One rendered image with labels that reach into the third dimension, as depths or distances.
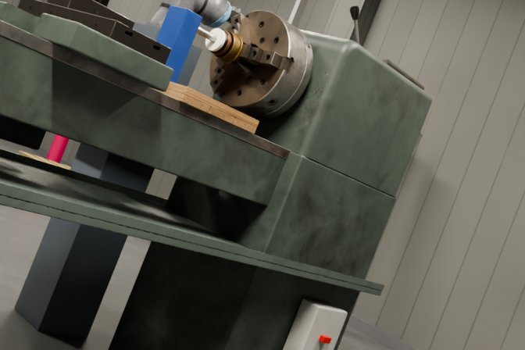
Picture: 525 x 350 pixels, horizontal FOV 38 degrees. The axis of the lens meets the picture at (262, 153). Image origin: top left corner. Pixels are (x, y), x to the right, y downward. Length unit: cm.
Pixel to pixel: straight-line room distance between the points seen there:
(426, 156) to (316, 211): 304
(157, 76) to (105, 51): 16
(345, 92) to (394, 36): 360
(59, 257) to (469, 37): 367
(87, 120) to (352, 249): 118
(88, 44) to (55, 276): 118
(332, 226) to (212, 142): 62
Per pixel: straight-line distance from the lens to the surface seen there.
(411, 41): 585
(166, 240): 189
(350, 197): 255
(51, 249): 276
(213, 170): 212
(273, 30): 232
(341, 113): 239
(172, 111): 197
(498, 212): 504
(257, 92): 227
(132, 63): 178
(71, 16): 192
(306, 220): 240
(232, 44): 224
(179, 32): 210
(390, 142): 265
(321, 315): 251
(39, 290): 277
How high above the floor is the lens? 77
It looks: 1 degrees up
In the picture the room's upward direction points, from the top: 22 degrees clockwise
